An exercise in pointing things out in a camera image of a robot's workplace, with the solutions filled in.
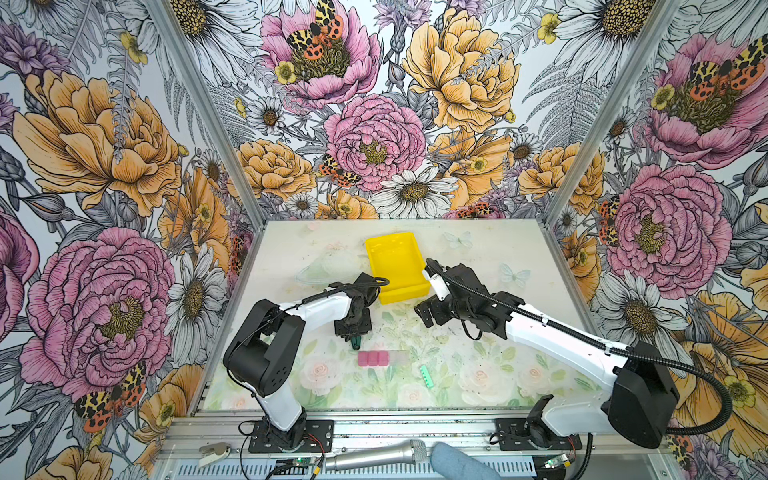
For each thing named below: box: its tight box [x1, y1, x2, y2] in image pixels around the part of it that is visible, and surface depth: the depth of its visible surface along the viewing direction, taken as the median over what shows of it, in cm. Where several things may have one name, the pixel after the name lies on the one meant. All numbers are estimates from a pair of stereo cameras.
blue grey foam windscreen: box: [430, 442, 502, 480], surface depth 69 cm
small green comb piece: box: [420, 365, 434, 388], surface depth 84 cm
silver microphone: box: [325, 439, 428, 471], surface depth 71 cm
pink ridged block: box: [358, 351, 389, 367], surface depth 87 cm
